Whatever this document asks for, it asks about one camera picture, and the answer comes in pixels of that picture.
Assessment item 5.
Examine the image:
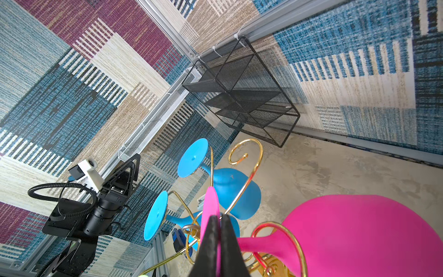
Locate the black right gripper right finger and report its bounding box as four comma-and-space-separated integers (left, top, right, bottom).
220, 215, 250, 277

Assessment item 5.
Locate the blue wine glass front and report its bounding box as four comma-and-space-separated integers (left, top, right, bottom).
144, 188, 239, 241

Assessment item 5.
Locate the blue wine glass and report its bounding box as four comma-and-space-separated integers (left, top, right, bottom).
144, 188, 239, 241
178, 138, 261, 220

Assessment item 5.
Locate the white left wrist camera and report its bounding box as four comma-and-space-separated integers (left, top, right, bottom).
68, 158, 105, 193

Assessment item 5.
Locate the black mesh wall shelf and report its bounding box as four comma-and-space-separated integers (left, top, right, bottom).
182, 36, 301, 147

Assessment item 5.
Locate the blue wine glass rear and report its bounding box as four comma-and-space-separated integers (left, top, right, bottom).
178, 138, 261, 220

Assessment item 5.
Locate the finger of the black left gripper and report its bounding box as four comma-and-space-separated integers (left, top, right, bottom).
116, 154, 141, 189

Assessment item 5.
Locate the blue black stapler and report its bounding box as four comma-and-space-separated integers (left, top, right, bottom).
172, 228, 186, 253

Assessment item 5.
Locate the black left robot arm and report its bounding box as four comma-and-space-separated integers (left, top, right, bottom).
28, 154, 141, 277

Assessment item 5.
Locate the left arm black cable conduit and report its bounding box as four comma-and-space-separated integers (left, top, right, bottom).
27, 182, 99, 222

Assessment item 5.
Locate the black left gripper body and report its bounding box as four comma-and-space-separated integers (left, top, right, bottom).
100, 169, 133, 208

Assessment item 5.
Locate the magenta wine glass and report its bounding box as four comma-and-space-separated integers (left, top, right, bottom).
198, 195, 443, 277

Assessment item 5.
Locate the gold wire glass rack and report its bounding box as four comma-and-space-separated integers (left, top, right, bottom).
144, 138, 308, 277

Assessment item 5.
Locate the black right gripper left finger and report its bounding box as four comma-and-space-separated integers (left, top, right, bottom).
189, 215, 220, 277

